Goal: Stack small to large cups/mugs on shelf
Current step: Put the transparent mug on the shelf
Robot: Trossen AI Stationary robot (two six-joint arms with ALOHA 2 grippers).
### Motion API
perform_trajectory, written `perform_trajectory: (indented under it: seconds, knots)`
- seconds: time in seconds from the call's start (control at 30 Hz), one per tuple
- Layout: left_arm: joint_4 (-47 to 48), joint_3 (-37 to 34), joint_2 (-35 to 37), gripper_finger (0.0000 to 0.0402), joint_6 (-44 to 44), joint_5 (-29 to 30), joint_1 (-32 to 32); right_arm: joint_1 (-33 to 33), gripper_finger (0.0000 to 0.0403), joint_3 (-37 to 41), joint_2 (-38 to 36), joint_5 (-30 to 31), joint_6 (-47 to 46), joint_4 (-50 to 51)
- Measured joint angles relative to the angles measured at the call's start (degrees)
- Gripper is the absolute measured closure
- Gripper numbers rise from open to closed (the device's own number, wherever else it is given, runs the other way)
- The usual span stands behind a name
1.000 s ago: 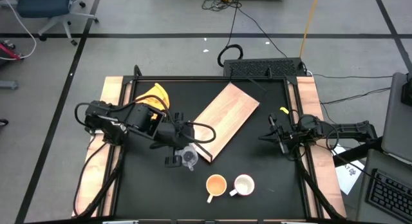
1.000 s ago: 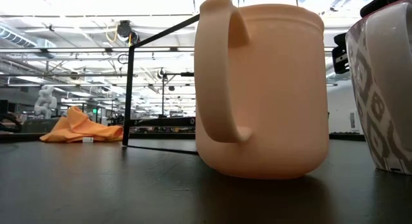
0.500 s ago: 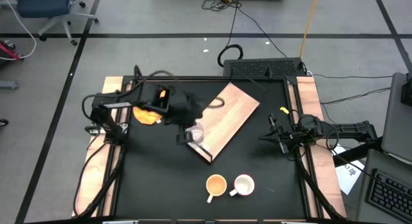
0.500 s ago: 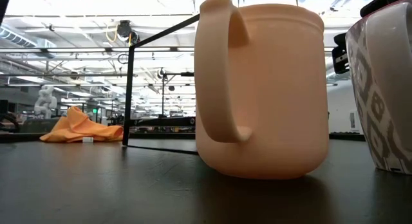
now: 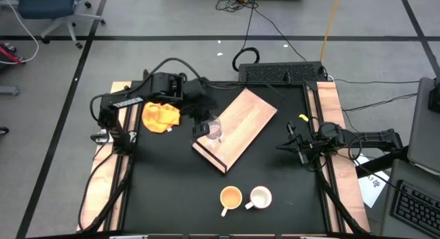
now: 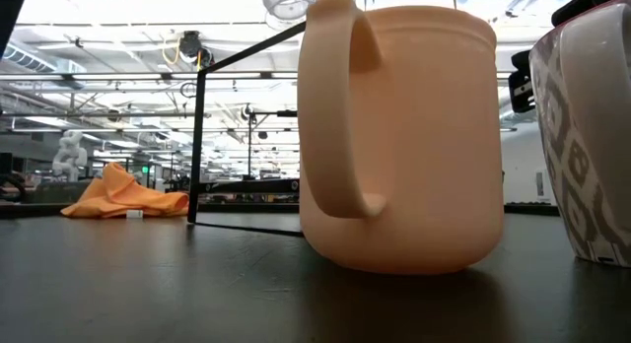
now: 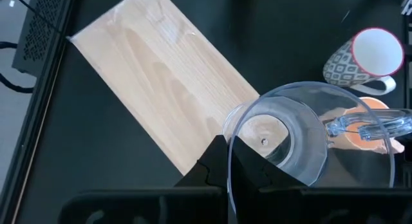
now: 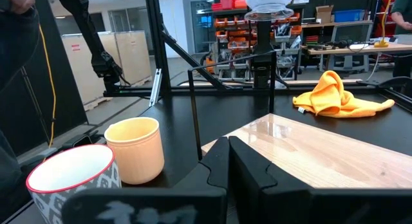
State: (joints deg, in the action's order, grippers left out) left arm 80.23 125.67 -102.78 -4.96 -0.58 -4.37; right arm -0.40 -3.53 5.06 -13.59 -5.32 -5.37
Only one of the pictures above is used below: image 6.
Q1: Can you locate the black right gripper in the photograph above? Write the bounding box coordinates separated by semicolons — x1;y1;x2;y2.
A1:
507;0;631;114

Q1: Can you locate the white mug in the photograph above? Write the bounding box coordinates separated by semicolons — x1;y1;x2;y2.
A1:
527;0;631;269

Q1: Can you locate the peach plastic mug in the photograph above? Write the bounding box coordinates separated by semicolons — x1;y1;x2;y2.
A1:
297;0;506;276

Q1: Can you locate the clear plastic cup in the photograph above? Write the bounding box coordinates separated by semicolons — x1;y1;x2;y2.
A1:
257;0;317;23

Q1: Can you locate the orange cloth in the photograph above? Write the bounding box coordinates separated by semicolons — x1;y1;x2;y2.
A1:
59;161;191;220

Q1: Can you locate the black table mat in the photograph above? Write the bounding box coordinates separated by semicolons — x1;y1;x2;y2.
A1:
0;212;631;343

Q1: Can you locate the wooden shelf with black frame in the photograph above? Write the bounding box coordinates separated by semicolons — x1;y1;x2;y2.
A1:
186;21;308;238

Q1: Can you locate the black device with yellow cable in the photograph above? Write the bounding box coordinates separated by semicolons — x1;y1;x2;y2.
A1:
175;30;217;71

